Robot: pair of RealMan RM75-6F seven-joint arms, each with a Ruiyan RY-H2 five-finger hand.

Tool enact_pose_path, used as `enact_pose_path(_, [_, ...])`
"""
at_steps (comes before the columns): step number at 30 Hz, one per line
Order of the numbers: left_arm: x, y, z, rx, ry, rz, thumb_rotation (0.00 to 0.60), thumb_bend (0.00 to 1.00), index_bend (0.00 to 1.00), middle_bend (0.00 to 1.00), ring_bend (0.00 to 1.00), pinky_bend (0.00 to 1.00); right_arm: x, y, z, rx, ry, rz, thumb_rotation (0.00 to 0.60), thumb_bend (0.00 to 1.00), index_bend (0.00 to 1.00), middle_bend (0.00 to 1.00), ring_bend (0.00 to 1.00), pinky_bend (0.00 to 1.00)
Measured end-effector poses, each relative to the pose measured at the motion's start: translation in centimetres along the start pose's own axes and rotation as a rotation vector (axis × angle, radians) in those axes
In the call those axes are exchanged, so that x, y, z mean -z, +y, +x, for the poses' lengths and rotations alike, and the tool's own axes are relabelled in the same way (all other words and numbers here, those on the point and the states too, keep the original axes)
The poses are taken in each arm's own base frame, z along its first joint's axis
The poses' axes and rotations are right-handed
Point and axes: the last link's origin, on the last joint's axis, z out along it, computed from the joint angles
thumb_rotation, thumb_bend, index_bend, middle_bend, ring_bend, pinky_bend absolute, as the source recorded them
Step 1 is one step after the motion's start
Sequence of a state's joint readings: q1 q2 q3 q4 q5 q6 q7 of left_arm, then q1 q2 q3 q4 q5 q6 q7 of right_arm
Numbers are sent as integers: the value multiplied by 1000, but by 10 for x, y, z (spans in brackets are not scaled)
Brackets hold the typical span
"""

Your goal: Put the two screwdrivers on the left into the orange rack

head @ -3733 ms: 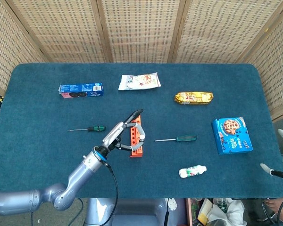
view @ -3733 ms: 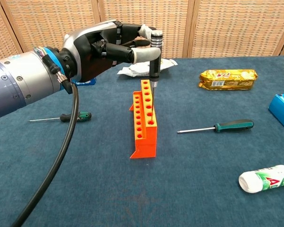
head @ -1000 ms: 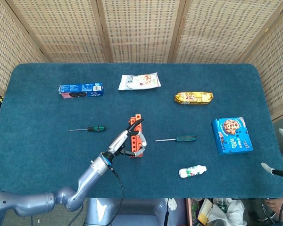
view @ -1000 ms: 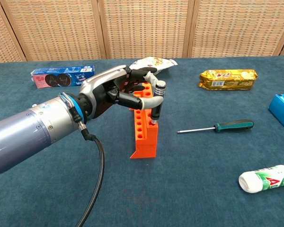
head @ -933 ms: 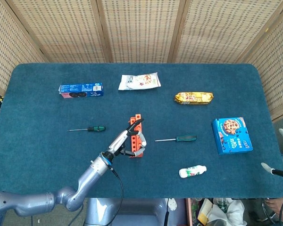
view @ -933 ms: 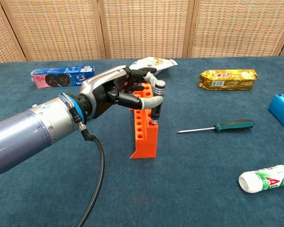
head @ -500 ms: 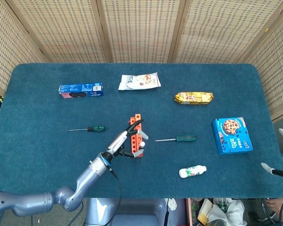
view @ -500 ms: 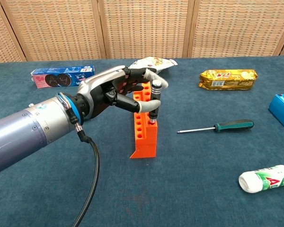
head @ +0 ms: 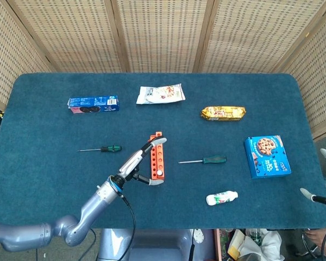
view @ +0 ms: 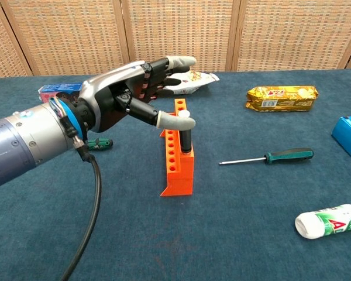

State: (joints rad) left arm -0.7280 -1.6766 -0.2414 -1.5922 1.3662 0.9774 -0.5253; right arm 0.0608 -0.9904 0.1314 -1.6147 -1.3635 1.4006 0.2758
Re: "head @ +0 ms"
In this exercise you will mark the white snack bag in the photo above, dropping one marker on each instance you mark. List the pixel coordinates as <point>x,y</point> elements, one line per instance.
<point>160,93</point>

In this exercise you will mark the small green black screwdriver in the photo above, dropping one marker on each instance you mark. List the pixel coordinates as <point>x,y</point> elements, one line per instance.
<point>111,148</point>

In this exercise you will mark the gold biscuit packet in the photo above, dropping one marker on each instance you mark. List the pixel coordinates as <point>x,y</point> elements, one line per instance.
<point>222,113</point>

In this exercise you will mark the blue sandwich cookie box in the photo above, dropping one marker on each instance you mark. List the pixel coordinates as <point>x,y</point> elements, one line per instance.
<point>92,104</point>

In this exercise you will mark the blue chocolate chip cookie box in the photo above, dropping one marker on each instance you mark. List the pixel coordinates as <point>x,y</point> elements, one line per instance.
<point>266,160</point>

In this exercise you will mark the blue felt table cover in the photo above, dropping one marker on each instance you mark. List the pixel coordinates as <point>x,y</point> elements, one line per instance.
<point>70,190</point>

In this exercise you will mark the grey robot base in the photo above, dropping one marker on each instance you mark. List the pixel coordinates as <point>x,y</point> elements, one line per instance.
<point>152,244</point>

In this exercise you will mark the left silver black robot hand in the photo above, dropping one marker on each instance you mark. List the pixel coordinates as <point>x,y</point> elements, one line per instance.
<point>133,161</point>

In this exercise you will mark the white bottle with green label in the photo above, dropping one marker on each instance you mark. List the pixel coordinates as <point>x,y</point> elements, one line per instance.
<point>220,198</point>

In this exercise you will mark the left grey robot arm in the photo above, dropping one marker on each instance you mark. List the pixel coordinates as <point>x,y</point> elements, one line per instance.
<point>97,201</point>

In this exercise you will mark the white plastic bag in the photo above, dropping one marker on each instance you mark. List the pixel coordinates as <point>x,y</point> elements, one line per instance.
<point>266,242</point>

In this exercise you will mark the woven wooden screen panel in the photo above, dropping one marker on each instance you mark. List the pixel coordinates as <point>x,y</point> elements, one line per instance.
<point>255,35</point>
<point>320,81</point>
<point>5,54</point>
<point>163,35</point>
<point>70,35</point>

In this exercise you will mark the orange screwdriver rack with holes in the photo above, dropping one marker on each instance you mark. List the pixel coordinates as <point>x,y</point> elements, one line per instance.
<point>160,157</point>

